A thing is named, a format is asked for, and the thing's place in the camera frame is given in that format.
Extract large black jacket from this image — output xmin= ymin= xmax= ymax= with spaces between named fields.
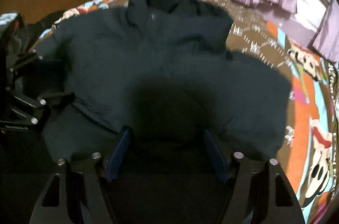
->
xmin=36 ymin=0 xmax=291 ymax=160

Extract colourful patterned bed cover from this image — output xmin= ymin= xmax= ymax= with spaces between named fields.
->
xmin=30 ymin=0 xmax=339 ymax=223

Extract right purple curtain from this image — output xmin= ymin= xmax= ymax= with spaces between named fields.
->
xmin=311 ymin=0 xmax=339 ymax=62

